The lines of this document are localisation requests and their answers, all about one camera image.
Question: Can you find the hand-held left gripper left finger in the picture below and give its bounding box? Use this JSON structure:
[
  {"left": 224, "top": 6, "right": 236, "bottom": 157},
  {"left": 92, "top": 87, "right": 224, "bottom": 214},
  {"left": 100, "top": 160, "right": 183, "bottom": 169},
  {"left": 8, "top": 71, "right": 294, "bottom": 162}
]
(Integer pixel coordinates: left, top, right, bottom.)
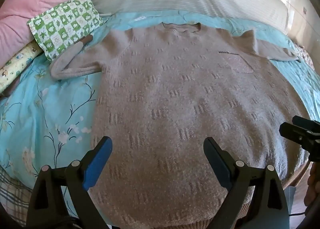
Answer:
[{"left": 27, "top": 136, "right": 113, "bottom": 229}]

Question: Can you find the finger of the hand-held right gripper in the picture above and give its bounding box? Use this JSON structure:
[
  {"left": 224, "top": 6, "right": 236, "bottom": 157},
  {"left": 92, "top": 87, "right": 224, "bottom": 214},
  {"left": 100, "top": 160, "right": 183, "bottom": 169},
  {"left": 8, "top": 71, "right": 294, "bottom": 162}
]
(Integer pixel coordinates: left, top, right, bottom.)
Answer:
[
  {"left": 292, "top": 115, "right": 320, "bottom": 132},
  {"left": 279, "top": 122, "right": 320, "bottom": 150}
]

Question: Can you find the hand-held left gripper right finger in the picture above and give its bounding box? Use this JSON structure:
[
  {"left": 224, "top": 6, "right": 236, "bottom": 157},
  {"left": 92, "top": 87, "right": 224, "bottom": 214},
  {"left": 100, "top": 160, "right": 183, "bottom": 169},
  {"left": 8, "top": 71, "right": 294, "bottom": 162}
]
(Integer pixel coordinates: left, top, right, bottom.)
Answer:
[{"left": 203, "top": 137, "right": 290, "bottom": 229}]

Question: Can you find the beige knitted sweater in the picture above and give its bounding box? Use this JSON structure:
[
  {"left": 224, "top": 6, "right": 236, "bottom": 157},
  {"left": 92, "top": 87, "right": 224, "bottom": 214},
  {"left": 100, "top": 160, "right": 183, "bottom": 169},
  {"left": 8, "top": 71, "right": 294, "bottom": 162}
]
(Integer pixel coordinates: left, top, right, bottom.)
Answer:
[{"left": 50, "top": 22, "right": 313, "bottom": 229}]

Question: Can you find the person's right hand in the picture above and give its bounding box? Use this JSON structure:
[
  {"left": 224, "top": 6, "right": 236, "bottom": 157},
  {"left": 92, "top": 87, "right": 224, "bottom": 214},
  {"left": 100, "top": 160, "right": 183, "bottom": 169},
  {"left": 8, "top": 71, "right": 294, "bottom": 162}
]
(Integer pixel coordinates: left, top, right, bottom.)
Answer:
[{"left": 304, "top": 163, "right": 320, "bottom": 207}]

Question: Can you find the small floral bed sheet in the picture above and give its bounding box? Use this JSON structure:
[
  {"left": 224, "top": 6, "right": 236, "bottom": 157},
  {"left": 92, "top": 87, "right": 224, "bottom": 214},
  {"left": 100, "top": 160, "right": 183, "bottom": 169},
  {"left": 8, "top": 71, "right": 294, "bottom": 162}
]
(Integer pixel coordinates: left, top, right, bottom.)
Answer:
[{"left": 291, "top": 43, "right": 315, "bottom": 67}]

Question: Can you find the teal floral quilt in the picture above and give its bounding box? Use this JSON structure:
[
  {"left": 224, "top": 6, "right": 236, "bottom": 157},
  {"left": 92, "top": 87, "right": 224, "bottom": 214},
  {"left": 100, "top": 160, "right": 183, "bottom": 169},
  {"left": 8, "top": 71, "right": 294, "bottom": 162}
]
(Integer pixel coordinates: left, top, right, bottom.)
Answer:
[{"left": 0, "top": 11, "right": 320, "bottom": 194}]

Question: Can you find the plaid bed sheet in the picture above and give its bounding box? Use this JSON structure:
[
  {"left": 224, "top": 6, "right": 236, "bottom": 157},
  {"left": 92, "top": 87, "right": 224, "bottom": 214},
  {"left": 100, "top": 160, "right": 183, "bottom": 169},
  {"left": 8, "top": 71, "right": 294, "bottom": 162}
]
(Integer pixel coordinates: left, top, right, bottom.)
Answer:
[{"left": 0, "top": 167, "right": 33, "bottom": 227}]

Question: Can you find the green checked pillow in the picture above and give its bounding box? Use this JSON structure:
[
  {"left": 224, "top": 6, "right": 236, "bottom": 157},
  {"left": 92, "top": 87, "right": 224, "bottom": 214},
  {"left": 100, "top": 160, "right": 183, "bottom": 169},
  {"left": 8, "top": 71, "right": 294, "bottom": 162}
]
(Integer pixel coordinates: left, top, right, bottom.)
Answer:
[{"left": 27, "top": 0, "right": 104, "bottom": 63}]

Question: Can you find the black cable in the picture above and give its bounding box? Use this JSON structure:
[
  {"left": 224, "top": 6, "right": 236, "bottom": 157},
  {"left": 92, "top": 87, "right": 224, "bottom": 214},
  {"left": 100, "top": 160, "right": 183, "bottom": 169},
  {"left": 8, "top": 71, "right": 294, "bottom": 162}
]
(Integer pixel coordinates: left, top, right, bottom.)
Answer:
[{"left": 289, "top": 209, "right": 310, "bottom": 217}]

